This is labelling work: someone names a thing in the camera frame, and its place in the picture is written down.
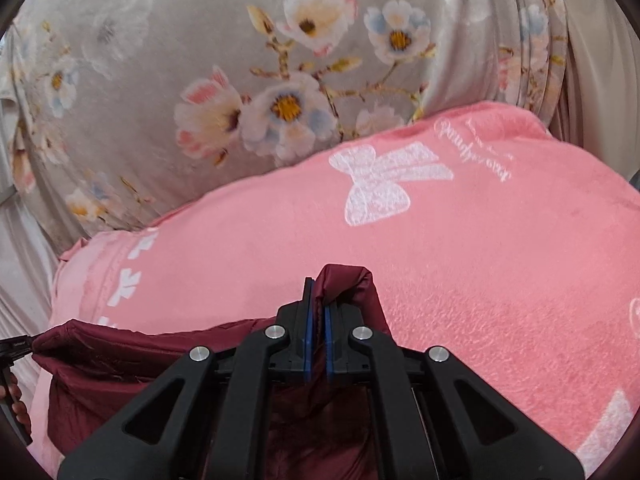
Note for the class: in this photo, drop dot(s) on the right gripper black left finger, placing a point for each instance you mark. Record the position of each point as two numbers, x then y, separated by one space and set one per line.
205 417

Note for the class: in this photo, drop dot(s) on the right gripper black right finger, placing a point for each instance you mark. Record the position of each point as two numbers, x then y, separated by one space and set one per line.
432 417

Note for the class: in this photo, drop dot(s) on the maroon quilted puffer jacket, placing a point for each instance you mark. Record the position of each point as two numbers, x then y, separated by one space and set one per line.
317 428

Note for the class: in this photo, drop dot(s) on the person's left hand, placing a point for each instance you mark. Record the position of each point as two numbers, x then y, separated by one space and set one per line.
19 408

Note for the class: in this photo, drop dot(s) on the pink fleece blanket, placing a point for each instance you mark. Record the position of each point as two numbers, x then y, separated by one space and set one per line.
516 251

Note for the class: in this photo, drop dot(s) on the grey floral bed sheet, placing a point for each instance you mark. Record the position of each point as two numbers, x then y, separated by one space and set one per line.
115 111

